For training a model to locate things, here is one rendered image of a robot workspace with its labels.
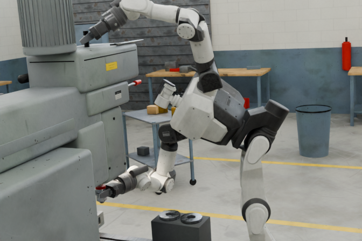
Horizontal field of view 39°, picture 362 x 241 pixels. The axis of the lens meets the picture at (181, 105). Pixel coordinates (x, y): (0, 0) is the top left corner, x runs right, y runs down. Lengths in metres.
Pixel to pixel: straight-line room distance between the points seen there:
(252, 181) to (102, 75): 0.95
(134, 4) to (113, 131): 0.55
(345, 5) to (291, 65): 1.41
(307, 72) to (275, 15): 1.19
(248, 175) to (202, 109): 0.42
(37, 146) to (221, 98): 0.99
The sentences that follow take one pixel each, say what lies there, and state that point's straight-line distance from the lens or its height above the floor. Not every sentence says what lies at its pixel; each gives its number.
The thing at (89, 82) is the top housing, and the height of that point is 1.77.
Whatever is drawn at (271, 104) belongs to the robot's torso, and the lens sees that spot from 2.46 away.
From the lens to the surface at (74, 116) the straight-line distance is 1.93.
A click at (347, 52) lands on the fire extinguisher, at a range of 9.26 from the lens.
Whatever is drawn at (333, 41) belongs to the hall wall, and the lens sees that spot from 9.42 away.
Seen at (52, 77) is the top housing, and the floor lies 1.80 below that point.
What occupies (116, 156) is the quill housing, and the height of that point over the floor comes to 1.41.
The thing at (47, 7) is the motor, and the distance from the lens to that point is 1.89.
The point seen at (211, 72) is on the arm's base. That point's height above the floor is 1.74.
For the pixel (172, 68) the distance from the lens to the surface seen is 9.65.
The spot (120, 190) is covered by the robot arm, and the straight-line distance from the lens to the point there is 2.35.
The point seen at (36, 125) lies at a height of 1.67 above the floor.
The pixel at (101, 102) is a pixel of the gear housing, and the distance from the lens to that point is 2.06.
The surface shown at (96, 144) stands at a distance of 2.04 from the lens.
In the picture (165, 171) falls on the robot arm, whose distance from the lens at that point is 2.66.
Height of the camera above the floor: 2.02
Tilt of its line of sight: 11 degrees down
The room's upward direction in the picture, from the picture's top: 4 degrees counter-clockwise
